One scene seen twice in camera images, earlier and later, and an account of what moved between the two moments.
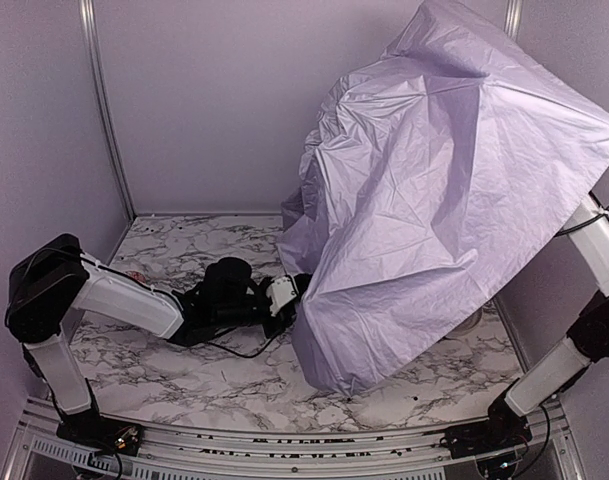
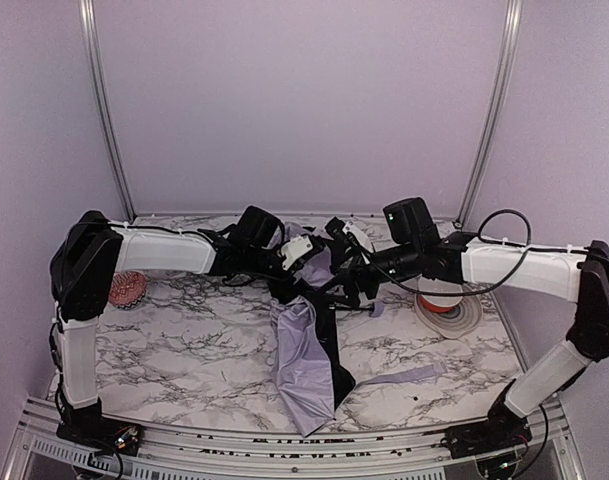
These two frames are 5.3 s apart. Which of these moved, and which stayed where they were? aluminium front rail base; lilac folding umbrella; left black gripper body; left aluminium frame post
Moved: left black gripper body; lilac folding umbrella
Stayed: left aluminium frame post; aluminium front rail base
